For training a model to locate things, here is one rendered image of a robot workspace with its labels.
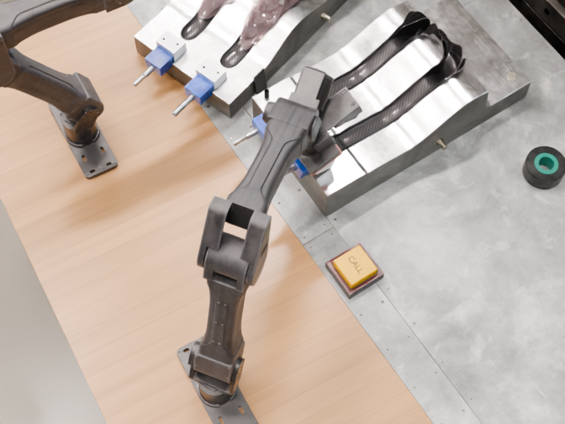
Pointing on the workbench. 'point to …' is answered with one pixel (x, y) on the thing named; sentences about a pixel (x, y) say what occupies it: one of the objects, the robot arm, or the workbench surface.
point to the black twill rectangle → (260, 82)
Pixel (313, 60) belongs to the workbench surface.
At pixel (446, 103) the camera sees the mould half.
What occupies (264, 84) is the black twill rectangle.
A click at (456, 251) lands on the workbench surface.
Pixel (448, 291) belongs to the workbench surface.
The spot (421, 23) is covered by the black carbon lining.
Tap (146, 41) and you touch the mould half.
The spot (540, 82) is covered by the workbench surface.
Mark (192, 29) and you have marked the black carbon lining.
